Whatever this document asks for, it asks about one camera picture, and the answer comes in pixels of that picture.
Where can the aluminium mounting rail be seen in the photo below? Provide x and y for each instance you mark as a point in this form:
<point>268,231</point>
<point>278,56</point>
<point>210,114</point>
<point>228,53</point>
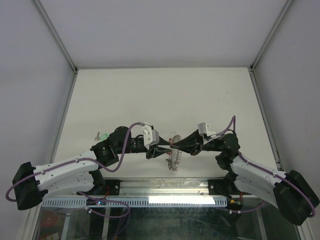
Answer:
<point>162,185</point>

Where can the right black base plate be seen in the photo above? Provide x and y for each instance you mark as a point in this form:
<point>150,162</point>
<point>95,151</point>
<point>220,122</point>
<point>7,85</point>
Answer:
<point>222,187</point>

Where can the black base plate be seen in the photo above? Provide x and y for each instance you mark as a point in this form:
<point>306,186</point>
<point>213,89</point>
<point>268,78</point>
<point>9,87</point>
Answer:
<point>111,187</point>
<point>222,187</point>

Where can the right aluminium frame post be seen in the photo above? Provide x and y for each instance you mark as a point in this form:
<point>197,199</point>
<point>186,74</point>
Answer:
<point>272,33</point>

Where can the white slotted cable duct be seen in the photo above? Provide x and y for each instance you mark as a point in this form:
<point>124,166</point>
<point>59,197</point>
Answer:
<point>137,202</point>

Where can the aluminium frame post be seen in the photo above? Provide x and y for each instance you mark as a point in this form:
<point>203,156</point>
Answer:
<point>272,33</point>
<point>54,34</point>

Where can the left aluminium frame post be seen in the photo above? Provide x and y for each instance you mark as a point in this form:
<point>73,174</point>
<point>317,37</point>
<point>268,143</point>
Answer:
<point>54,34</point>

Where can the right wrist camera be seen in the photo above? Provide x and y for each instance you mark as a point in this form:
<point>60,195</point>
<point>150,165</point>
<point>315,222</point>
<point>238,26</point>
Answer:
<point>205,132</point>

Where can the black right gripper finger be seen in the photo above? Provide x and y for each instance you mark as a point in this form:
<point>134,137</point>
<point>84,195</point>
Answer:
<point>192,150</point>
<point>192,140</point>

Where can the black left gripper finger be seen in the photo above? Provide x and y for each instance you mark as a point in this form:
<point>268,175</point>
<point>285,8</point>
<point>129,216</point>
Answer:
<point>163,142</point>
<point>156,152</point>

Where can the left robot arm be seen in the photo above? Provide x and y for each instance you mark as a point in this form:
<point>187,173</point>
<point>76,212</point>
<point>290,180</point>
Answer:
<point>105,155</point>

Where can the green tag loose key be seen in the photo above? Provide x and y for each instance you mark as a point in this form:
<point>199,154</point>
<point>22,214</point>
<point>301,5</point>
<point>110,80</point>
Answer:
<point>101,137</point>

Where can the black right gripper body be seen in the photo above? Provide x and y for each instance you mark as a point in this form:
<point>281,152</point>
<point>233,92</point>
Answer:
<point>210,146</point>

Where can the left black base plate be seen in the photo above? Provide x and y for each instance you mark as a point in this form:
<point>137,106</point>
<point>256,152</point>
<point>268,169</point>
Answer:
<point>111,187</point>

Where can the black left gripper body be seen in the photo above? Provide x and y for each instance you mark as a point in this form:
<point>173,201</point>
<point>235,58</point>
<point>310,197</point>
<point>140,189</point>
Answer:
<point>135,147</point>

